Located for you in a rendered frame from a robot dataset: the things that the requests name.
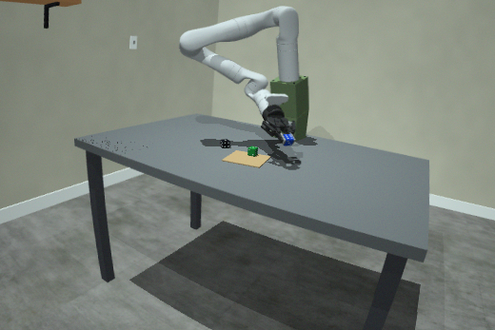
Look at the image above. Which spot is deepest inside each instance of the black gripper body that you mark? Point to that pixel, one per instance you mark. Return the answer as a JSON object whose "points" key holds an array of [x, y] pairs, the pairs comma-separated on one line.
{"points": [[272, 112]]}

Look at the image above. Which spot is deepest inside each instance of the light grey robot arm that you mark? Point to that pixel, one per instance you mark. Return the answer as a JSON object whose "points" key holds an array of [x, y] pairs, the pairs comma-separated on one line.
{"points": [[193, 42]]}

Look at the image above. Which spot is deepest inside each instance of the green die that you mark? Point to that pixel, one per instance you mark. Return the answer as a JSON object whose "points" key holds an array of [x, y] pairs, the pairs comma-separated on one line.
{"points": [[252, 151]]}

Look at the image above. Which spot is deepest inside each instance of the beige square mat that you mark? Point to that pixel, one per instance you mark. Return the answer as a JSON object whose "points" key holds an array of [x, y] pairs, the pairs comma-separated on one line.
{"points": [[242, 158]]}

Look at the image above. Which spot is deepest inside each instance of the black die with white pips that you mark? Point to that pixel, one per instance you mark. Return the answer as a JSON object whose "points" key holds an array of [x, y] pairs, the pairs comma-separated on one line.
{"points": [[225, 143]]}

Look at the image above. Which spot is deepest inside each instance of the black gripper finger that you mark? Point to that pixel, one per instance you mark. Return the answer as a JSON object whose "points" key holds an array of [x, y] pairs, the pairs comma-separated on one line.
{"points": [[289, 128], [272, 132]]}

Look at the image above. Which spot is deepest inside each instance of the blue die with white pips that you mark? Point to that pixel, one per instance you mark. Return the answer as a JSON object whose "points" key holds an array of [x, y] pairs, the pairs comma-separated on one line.
{"points": [[289, 139]]}

